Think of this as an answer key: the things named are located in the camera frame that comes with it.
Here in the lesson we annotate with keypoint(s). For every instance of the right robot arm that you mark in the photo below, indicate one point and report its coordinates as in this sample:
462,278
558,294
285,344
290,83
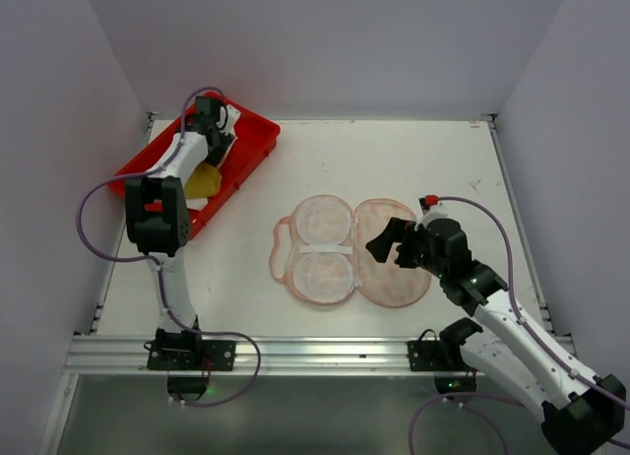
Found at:
578,410

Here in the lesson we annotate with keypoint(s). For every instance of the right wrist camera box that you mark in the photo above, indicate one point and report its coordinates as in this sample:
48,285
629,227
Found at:
432,209

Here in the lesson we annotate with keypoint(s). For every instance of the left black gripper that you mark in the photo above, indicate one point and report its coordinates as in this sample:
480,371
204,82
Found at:
217,143

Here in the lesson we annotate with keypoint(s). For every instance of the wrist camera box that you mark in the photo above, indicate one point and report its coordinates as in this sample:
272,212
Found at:
229,116
432,209

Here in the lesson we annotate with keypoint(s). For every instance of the aluminium front rail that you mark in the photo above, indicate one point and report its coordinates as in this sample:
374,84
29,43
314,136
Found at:
127,355

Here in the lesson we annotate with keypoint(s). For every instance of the yellow bra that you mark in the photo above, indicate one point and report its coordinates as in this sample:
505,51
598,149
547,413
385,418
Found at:
204,182

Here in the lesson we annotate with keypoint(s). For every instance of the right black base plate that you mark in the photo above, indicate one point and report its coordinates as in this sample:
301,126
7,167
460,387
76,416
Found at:
431,356

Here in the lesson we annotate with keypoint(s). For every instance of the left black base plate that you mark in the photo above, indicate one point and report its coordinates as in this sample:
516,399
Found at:
187,351

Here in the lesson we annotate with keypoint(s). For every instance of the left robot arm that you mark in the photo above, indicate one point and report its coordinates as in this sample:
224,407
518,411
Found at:
158,223

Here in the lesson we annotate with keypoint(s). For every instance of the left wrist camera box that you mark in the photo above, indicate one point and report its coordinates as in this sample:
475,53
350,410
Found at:
229,116

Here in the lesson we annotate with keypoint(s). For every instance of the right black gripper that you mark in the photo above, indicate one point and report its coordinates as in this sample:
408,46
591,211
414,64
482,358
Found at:
407,248

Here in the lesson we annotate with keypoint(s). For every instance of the red plastic tray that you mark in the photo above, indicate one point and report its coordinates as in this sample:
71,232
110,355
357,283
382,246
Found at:
256,137

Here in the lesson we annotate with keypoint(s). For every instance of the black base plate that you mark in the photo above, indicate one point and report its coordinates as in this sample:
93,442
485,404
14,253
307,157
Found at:
187,351
431,356

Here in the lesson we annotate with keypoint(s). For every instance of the floral mesh laundry bag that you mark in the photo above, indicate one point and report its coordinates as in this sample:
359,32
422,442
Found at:
319,254

